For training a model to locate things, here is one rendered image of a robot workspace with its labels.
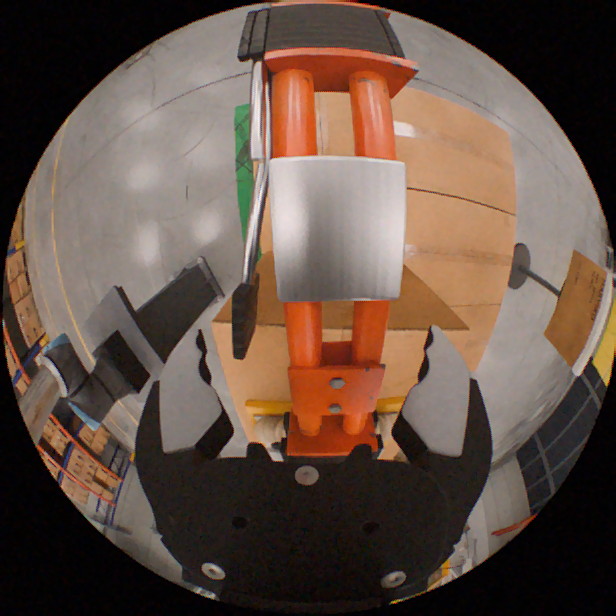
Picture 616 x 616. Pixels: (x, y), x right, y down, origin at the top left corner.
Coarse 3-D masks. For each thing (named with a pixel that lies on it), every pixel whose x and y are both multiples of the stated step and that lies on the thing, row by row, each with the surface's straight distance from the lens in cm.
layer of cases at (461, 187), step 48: (336, 96) 73; (432, 96) 87; (336, 144) 66; (432, 144) 77; (480, 144) 92; (432, 192) 78; (480, 192) 86; (432, 240) 74; (480, 240) 87; (432, 288) 80; (480, 288) 94; (480, 336) 110
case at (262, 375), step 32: (416, 288) 48; (224, 320) 31; (256, 320) 30; (352, 320) 31; (416, 320) 35; (448, 320) 38; (224, 352) 34; (256, 352) 32; (288, 352) 31; (384, 352) 32; (416, 352) 35; (256, 384) 37; (288, 384) 36; (384, 384) 38
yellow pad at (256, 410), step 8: (248, 400) 41; (256, 400) 41; (248, 408) 41; (256, 408) 40; (264, 408) 40; (272, 408) 39; (280, 408) 39; (288, 408) 39; (256, 416) 42; (264, 416) 41; (272, 416) 41; (280, 416) 41
